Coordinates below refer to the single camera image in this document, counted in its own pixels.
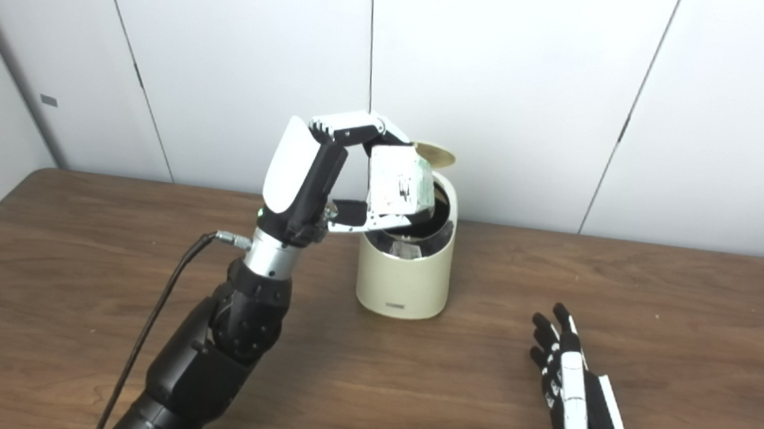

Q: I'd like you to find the black bin liner bag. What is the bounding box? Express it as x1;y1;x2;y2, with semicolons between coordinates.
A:
368;179;457;262

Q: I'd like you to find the round cream bin lid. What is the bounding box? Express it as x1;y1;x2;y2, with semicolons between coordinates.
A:
413;141;458;169

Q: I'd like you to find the cream-colored desktop trash bin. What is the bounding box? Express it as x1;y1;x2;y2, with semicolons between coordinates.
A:
353;164;462;324

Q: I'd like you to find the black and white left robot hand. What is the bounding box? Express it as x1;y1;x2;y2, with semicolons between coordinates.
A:
258;103;419;255

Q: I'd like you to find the white and green milk carton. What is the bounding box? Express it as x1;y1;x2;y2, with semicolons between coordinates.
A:
362;142;440;235

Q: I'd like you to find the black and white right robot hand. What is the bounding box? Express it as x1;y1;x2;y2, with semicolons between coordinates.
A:
523;301;638;429

